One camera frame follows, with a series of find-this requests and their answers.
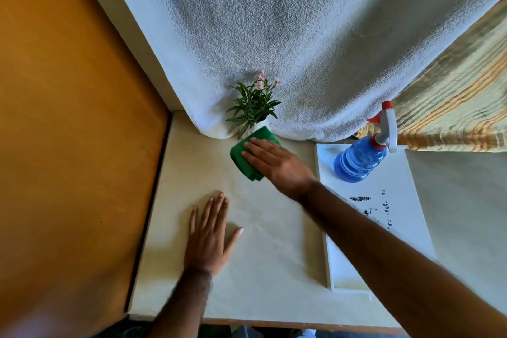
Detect person's right hand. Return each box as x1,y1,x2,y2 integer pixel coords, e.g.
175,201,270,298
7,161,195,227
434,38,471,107
241,137,318,202

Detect person's left hand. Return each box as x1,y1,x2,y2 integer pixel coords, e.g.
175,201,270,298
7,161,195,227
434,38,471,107
183,192,244,276

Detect green cleaning cloth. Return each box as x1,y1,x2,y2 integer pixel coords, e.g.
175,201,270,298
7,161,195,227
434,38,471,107
230,126,281,182

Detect person's right forearm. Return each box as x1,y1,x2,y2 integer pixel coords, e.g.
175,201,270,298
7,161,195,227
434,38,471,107
298,180,507,338

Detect person's left forearm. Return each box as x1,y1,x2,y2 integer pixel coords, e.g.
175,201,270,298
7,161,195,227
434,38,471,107
148,267,213,338

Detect small white plant pot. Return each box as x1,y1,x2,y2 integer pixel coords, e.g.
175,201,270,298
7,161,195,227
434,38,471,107
247,117,272,139

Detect green plant with pink flowers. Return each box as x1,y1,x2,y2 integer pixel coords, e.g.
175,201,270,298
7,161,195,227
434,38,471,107
225,72,283,140

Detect blue spray bottle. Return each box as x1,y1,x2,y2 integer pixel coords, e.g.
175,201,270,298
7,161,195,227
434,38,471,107
333,100,398,184

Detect white textured hanging towel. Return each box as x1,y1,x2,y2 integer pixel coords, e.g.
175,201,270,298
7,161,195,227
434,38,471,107
97,0,507,143

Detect white rectangular tray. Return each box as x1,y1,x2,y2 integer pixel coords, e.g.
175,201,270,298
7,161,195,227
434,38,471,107
314,143,437,293

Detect orange wooden panel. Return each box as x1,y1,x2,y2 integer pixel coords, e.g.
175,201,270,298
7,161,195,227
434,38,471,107
0,0,172,338

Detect striped beige orange cloth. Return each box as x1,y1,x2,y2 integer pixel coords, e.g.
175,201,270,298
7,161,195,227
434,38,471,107
356,0,507,153

